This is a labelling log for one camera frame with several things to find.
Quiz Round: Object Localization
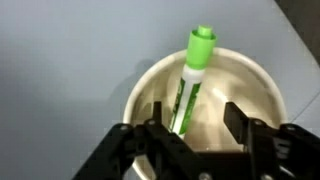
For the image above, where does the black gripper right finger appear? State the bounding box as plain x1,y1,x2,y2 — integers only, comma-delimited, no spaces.
223,101,320,180

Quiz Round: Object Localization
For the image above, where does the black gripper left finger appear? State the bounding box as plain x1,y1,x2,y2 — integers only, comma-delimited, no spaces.
71,101,203,180

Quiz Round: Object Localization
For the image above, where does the white ceramic bowl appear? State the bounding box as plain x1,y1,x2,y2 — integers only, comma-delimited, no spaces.
122,47,288,180

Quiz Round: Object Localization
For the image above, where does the green marker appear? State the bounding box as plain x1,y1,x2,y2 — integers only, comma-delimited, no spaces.
168,24,218,140

